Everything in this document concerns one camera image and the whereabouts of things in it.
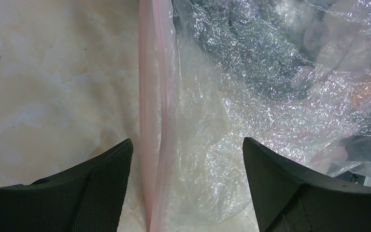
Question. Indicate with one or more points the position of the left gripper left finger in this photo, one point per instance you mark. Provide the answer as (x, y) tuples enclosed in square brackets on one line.
[(85, 198)]

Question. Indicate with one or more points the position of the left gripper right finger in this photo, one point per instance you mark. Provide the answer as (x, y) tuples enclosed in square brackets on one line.
[(289, 197)]

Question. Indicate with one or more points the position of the clear zip top bag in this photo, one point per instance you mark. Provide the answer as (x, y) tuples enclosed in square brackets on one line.
[(294, 75)]

